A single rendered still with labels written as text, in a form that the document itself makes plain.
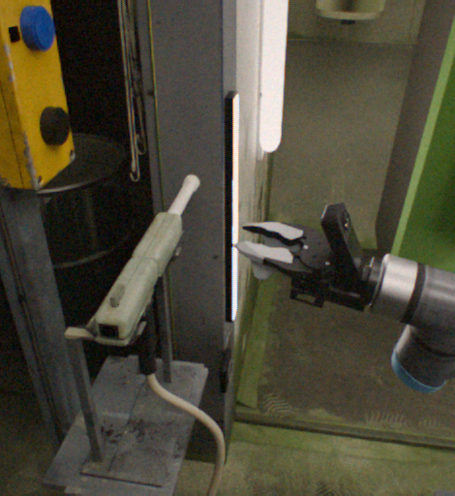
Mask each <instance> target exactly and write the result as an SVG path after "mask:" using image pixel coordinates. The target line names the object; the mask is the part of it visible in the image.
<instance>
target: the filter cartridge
mask: <svg viewBox="0 0 455 496"><path fill-rule="evenodd" d="M384 6H385V0H316V6H315V15H316V16H322V17H327V18H335V19H341V20H342V24H346V25H347V27H346V36H345V38H347V37H348V30H349V25H351V24H354V22H355V21H356V20H362V19H375V18H381V17H383V16H384Z"/></svg>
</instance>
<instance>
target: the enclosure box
mask: <svg viewBox="0 0 455 496"><path fill-rule="evenodd" d="M423 11H424V13H422V17H421V20H420V26H419V30H418V34H417V39H416V43H415V48H414V53H413V57H412V60H411V65H410V69H409V77H408V82H407V86H406V90H405V96H404V100H403V103H402V108H401V112H400V117H399V122H398V126H397V130H396V136H395V139H394V143H393V148H392V152H391V157H390V162H389V166H388V170H387V176H386V179H385V183H384V187H383V193H382V197H380V201H379V210H378V214H377V219H376V223H375V233H376V241H377V250H378V258H382V262H383V261H384V258H385V256H386V255H388V254H389V255H393V256H397V257H401V258H405V259H408V260H411V261H412V262H416V263H419V264H426V265H428V266H432V267H435V268H439V269H444V270H447V271H451V272H454V273H455V0H426V4H425V8H423Z"/></svg>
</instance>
